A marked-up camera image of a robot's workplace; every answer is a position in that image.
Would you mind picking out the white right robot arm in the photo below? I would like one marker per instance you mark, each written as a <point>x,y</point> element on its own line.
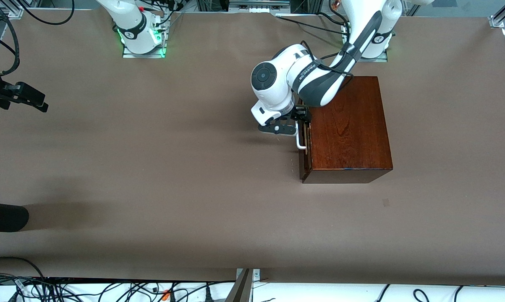
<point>130,25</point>

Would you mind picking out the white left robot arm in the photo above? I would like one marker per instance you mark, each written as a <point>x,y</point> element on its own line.
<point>277,90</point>

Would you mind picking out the dark brown wooden cabinet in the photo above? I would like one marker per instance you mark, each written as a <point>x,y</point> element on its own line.
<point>349,126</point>

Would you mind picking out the white power strip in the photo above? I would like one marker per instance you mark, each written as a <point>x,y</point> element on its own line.
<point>256,5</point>

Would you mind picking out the black ribbed cylinder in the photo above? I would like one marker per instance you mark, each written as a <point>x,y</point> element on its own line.
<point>4,216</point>

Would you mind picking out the dark angled beam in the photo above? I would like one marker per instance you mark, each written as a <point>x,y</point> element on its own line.
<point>239,291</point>

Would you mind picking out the orange plug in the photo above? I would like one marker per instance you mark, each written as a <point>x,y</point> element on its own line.
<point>166,295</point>

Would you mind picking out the silver aluminium frame rail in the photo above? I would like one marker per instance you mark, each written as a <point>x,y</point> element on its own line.
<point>17,10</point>

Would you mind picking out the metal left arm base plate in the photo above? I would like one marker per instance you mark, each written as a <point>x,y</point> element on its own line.
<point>374,60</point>

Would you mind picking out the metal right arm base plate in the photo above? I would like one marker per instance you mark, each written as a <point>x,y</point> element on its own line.
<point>143,55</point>

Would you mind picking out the small metal bracket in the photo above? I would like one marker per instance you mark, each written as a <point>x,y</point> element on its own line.
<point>256,274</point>

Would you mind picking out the silver aluminium profile post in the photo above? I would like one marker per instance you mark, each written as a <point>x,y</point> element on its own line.
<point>498,21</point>

